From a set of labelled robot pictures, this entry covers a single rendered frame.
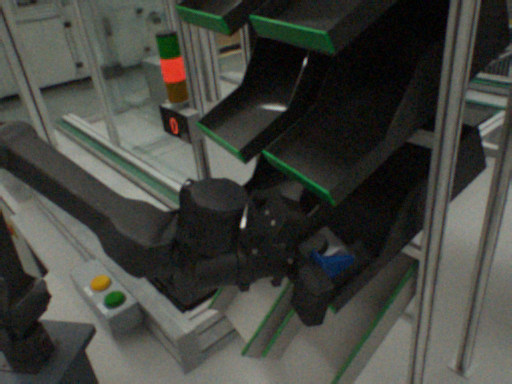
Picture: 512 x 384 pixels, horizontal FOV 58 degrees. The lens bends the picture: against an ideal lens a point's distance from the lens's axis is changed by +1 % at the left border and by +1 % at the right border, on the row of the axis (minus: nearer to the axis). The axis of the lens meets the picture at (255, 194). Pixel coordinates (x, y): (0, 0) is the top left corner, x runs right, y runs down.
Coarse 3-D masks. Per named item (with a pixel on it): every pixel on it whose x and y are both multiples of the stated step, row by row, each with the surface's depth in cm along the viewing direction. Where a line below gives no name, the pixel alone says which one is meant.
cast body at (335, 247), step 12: (324, 228) 59; (312, 240) 57; (324, 240) 56; (336, 240) 57; (360, 240) 60; (324, 252) 56; (336, 252) 56; (348, 252) 58; (360, 252) 60; (336, 276) 58; (348, 276) 59
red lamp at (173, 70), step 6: (162, 60) 103; (168, 60) 103; (174, 60) 103; (180, 60) 104; (162, 66) 104; (168, 66) 103; (174, 66) 103; (180, 66) 104; (168, 72) 104; (174, 72) 104; (180, 72) 105; (168, 78) 105; (174, 78) 105; (180, 78) 105
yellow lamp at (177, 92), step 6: (168, 84) 106; (174, 84) 105; (180, 84) 106; (186, 84) 108; (168, 90) 107; (174, 90) 106; (180, 90) 106; (186, 90) 108; (168, 96) 108; (174, 96) 107; (180, 96) 107; (186, 96) 108; (174, 102) 108; (180, 102) 108
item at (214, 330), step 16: (480, 128) 149; (496, 128) 149; (496, 144) 155; (208, 304) 93; (192, 320) 90; (208, 320) 90; (224, 320) 93; (208, 336) 92; (224, 336) 96; (208, 352) 93
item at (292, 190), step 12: (264, 156) 76; (264, 168) 77; (276, 168) 79; (252, 180) 77; (264, 180) 78; (276, 180) 77; (288, 180) 76; (252, 192) 78; (288, 192) 74; (300, 192) 72; (300, 204) 67; (312, 204) 69
